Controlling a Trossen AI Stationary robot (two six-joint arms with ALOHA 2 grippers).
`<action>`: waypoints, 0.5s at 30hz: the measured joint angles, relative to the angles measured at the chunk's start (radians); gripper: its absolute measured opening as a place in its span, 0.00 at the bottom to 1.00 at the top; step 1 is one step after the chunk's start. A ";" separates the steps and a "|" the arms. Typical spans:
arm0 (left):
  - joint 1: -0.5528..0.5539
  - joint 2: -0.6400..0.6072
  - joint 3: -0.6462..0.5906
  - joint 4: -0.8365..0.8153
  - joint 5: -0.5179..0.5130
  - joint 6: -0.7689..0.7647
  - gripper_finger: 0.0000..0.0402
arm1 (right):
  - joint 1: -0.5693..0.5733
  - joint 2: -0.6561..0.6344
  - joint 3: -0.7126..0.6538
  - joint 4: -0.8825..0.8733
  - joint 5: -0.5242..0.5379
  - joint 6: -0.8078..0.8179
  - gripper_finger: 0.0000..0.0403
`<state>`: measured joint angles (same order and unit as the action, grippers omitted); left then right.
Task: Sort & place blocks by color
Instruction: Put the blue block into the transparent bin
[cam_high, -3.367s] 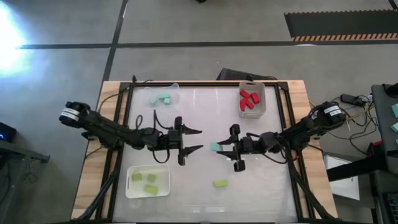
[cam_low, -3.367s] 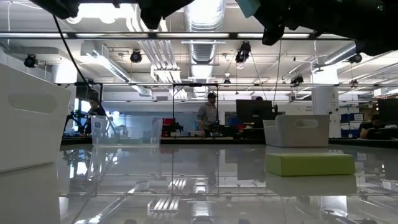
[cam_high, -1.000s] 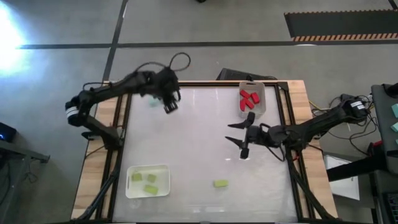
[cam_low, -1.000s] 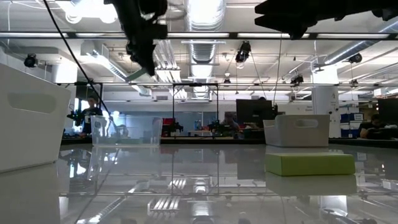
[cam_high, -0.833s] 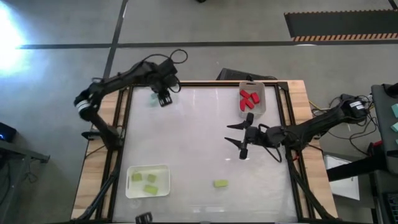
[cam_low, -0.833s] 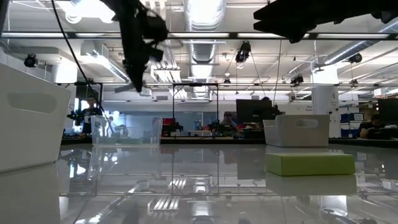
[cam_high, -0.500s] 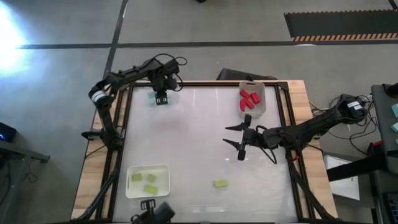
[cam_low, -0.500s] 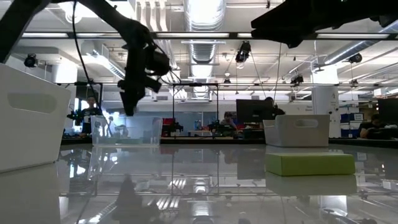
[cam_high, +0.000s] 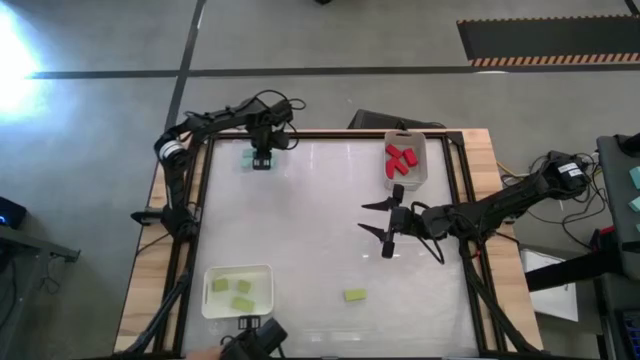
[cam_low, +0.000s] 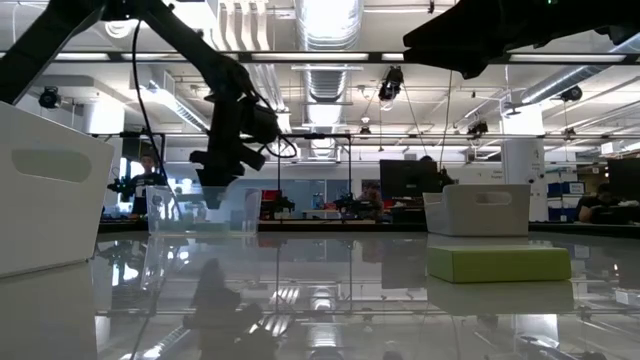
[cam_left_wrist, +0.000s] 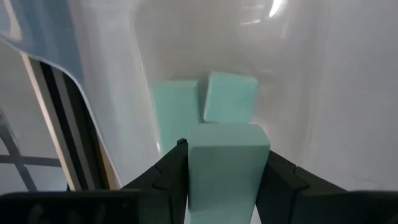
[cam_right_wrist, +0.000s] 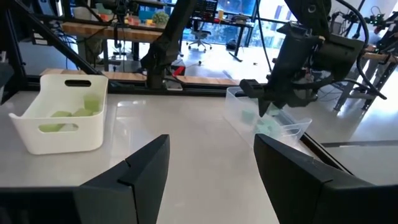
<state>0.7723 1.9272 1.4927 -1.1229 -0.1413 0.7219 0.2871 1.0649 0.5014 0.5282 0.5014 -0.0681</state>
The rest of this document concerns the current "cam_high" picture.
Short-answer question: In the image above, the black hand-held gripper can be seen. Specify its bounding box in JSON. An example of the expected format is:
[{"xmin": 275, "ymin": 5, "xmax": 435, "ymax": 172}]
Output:
[{"xmin": 219, "ymin": 315, "xmax": 290, "ymax": 360}]

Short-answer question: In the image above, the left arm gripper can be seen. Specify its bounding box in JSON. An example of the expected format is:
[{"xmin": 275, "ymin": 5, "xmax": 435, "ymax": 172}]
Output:
[{"xmin": 248, "ymin": 122, "xmax": 293, "ymax": 172}]

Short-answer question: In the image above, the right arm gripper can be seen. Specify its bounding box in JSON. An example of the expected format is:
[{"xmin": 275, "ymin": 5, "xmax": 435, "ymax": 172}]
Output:
[{"xmin": 357, "ymin": 183, "xmax": 427, "ymax": 260}]

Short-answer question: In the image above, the clear transparent plastic bin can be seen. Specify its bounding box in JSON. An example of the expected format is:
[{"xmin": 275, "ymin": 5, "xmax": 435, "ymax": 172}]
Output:
[{"xmin": 238, "ymin": 133, "xmax": 291, "ymax": 175}]

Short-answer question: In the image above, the white plastic tray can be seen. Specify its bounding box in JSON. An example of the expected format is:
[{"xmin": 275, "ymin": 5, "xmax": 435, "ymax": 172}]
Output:
[{"xmin": 201, "ymin": 263, "xmax": 275, "ymax": 321}]

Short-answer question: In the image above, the person's hand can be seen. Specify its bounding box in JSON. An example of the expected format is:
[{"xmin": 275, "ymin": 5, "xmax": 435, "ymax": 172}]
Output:
[{"xmin": 185, "ymin": 345, "xmax": 225, "ymax": 360}]

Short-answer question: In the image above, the grey translucent plastic bin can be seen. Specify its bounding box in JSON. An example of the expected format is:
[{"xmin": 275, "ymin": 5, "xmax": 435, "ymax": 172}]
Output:
[{"xmin": 383, "ymin": 129, "xmax": 429, "ymax": 192}]

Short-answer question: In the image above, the white glossy table sheet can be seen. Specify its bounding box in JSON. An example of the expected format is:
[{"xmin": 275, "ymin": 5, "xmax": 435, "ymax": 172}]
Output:
[{"xmin": 180, "ymin": 137, "xmax": 480, "ymax": 359}]

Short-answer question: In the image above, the white paper sheet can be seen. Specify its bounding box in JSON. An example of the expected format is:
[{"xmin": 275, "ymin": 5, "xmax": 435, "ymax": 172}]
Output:
[{"xmin": 519, "ymin": 249, "xmax": 580, "ymax": 323}]

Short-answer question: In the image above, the black bar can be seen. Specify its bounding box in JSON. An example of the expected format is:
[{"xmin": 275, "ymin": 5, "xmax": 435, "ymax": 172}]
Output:
[{"xmin": 524, "ymin": 243, "xmax": 624, "ymax": 293}]

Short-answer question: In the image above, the grey side table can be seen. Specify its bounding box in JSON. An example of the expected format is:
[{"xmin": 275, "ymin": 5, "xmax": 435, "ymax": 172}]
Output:
[{"xmin": 596, "ymin": 133, "xmax": 640, "ymax": 281}]

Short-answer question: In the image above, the black hazard-striped floor mat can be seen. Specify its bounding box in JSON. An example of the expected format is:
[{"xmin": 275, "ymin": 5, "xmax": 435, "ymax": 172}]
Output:
[{"xmin": 456, "ymin": 14, "xmax": 640, "ymax": 68}]

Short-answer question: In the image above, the black device with blue light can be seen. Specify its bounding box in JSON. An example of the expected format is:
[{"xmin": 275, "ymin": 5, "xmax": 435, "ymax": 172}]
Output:
[{"xmin": 0, "ymin": 195, "xmax": 28, "ymax": 231}]

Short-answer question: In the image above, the dark keyboard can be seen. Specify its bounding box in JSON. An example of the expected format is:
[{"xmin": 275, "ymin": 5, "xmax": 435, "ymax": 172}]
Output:
[{"xmin": 618, "ymin": 309, "xmax": 640, "ymax": 360}]

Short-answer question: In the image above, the black metal table frame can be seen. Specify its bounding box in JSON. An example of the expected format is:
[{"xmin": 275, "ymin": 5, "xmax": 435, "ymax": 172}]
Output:
[{"xmin": 122, "ymin": 128, "xmax": 544, "ymax": 360}]

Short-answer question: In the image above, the black floor cable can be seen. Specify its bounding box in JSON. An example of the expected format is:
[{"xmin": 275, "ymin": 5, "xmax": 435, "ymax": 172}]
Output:
[{"xmin": 497, "ymin": 149, "xmax": 609, "ymax": 251}]

